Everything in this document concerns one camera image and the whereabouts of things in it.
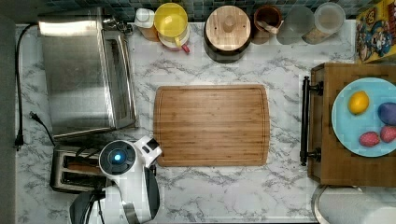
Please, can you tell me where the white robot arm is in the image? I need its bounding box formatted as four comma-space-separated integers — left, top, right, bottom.
69, 136, 162, 224

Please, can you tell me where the stainless steel toaster oven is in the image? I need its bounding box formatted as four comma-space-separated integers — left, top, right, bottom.
38, 7, 137, 139

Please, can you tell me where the silver two-slot toaster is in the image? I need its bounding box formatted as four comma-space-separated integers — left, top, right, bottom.
49, 145, 106, 194

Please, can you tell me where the bamboo cutting board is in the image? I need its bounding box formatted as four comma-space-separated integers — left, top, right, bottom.
153, 84, 270, 166

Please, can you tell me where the white plate under mug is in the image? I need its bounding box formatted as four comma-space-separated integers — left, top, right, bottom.
158, 27, 190, 53

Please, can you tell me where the black canister with wooden lid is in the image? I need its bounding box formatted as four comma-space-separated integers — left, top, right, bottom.
204, 6, 251, 63

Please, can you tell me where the yellow mug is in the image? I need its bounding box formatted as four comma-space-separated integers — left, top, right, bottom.
154, 3, 188, 48

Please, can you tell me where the small white-capped bottle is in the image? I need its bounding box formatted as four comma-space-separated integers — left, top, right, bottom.
134, 8, 159, 42

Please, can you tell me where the wooden spoon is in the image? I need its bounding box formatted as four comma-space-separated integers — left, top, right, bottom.
257, 21, 283, 35

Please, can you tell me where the brown utensil holder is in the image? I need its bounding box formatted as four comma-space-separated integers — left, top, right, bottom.
251, 5, 282, 45

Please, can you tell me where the frosted glass cup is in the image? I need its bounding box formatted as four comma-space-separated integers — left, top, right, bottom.
276, 6, 314, 45

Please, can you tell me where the brown toast slice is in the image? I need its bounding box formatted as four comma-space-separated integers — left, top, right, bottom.
66, 162, 102, 175

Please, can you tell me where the wooden drawer box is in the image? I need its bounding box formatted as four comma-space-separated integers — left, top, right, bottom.
300, 63, 396, 187

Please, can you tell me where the light blue plate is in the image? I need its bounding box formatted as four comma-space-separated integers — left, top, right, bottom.
332, 77, 396, 158

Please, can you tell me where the yellow lemon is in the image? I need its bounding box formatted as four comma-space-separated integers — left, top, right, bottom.
348, 91, 370, 115

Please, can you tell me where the clear cereal jar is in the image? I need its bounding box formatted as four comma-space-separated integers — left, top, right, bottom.
302, 2, 346, 45

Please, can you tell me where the pink strawberry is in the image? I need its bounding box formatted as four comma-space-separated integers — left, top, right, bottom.
359, 132, 380, 147
380, 126, 396, 143

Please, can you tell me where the purple plum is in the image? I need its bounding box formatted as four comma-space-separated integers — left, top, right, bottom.
377, 103, 396, 126

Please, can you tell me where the cereal box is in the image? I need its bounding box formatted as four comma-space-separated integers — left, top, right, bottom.
355, 0, 396, 63

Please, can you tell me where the black toaster power cord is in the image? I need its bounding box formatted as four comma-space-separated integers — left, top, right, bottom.
29, 111, 57, 147

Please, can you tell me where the black power cable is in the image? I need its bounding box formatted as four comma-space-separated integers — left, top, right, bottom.
12, 23, 38, 151

